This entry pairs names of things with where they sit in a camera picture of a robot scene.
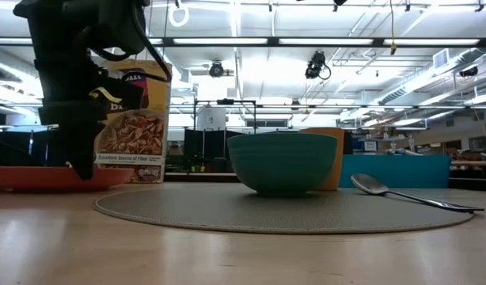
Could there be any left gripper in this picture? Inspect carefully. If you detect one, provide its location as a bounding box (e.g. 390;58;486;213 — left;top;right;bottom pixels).
33;57;145;181

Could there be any orange plate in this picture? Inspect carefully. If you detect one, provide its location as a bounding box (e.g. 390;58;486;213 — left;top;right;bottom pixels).
0;165;135;190

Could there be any raisin bran cereal box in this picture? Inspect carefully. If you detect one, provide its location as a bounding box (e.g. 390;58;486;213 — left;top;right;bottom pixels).
93;59;173;184

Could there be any yellow-orange cup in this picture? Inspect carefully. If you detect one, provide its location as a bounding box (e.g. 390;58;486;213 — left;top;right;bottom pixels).
299;127;346;192

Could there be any silver metal spoon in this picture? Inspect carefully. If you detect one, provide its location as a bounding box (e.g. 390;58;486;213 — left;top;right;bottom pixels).
350;173;485;214

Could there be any white cylindrical tank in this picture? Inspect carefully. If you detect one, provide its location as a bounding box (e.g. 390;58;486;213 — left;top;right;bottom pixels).
196;106;227;131

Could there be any black round ceiling fixture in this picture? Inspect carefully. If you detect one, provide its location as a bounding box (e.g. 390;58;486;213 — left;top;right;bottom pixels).
208;60;226;78

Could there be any grey round placemat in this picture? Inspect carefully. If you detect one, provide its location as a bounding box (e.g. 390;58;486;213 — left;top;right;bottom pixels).
92;185;476;235

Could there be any teal ribbed bowl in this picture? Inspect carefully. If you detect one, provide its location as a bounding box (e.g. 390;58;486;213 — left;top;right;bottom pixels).
226;132;339;198

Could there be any black overhead light bar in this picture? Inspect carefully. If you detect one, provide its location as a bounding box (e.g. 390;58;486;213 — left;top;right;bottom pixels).
0;36;486;48

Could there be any blue plastic bin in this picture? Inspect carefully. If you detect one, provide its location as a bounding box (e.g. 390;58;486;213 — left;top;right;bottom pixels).
339;154;453;189

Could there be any ceiling air vent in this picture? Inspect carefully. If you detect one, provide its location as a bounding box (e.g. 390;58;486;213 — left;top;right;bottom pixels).
432;47;450;70

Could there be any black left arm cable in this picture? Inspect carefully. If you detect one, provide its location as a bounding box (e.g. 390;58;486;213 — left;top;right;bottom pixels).
130;0;173;83

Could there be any black metal frame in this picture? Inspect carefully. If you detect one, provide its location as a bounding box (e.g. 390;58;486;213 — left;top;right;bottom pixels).
193;98;258;135

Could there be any white hanging ring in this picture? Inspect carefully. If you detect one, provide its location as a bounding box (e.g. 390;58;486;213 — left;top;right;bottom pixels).
167;2;191;29

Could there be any black overhead camera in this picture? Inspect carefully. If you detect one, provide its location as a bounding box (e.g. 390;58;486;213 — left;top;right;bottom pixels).
304;50;332;81

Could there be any yellow hanging cable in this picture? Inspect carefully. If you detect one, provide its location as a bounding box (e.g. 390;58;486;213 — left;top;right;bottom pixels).
388;0;398;55

